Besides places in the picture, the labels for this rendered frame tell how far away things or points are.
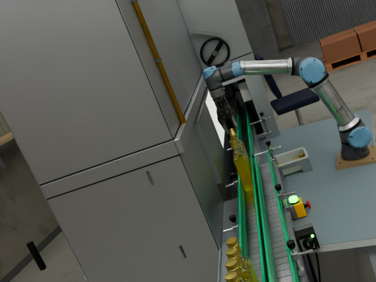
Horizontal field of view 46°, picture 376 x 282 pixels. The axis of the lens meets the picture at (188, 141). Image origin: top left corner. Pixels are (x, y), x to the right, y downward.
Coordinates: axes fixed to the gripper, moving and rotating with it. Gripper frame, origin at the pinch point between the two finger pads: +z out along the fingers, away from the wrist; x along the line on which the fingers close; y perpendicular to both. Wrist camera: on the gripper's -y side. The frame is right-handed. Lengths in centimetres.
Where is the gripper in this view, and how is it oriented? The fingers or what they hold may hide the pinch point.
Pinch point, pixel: (231, 130)
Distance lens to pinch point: 235.2
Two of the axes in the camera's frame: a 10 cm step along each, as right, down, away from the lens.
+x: 9.3, -3.2, -1.9
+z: 3.6, 9.0, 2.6
